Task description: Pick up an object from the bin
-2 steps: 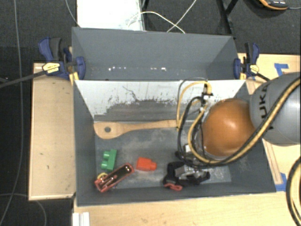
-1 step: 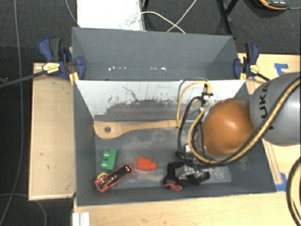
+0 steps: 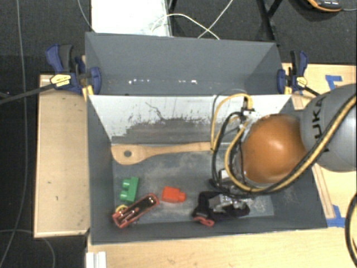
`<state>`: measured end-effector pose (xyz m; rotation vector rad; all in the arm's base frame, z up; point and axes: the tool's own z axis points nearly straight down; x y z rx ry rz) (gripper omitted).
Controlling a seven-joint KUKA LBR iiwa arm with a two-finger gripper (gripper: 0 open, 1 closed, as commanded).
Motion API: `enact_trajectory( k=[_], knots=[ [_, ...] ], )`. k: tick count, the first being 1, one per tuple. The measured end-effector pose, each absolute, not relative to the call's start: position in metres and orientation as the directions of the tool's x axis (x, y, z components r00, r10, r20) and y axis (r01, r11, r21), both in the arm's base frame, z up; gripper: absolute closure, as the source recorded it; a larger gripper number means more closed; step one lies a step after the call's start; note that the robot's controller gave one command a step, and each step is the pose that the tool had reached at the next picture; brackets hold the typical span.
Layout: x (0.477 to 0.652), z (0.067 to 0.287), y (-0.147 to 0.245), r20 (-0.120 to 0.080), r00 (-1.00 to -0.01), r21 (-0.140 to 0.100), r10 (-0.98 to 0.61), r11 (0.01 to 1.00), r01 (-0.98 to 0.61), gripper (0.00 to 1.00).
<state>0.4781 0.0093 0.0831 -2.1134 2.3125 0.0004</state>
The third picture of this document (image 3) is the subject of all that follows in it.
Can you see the red toy block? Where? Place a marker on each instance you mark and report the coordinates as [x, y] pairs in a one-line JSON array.
[[172, 195]]

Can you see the wooden spoon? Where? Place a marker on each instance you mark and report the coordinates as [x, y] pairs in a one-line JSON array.
[[156, 151]]

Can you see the red tool case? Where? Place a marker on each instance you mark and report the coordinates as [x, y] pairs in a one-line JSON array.
[[136, 209]]

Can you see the green toy block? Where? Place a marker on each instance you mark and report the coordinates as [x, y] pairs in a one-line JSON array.
[[130, 189]]

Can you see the grey metal bin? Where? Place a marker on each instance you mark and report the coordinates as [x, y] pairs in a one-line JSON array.
[[181, 63]]

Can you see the pale wood flat board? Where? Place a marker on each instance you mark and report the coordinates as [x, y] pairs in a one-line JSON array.
[[61, 160]]

